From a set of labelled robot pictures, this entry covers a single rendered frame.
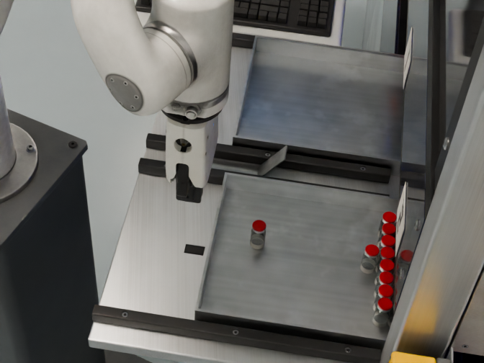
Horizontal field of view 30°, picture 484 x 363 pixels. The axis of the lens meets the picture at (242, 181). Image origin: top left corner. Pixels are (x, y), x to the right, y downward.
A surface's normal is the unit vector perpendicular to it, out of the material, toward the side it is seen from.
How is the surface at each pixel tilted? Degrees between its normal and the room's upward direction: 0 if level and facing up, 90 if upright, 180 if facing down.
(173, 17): 90
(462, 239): 90
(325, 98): 0
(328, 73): 0
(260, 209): 0
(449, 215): 90
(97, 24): 73
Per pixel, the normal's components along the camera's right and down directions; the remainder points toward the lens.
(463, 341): -0.15, 0.73
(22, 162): 0.06, -0.66
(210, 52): 0.73, 0.49
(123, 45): -0.11, 0.44
